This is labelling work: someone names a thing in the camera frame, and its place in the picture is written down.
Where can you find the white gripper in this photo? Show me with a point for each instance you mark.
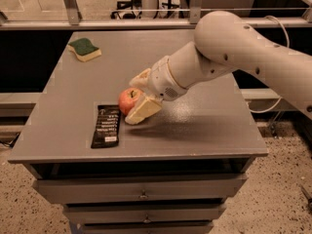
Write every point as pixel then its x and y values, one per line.
pixel 162 78

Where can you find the red apple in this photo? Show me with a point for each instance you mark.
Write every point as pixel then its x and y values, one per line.
pixel 127 99

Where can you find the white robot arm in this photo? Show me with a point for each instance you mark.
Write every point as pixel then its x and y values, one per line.
pixel 224 43

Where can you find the black rxbar chocolate wrapper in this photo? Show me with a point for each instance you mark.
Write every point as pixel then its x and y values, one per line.
pixel 107 127

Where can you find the green and yellow sponge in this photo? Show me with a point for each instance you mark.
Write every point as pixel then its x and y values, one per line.
pixel 84 49

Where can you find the grey drawer cabinet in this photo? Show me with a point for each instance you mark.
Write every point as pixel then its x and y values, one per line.
pixel 189 158

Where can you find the top drawer knob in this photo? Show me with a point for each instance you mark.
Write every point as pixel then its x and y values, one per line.
pixel 143 196

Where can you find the drawer knob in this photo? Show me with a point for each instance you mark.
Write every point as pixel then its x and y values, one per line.
pixel 147 219
pixel 143 196

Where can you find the grey metal railing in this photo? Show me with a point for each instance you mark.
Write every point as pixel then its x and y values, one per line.
pixel 111 14

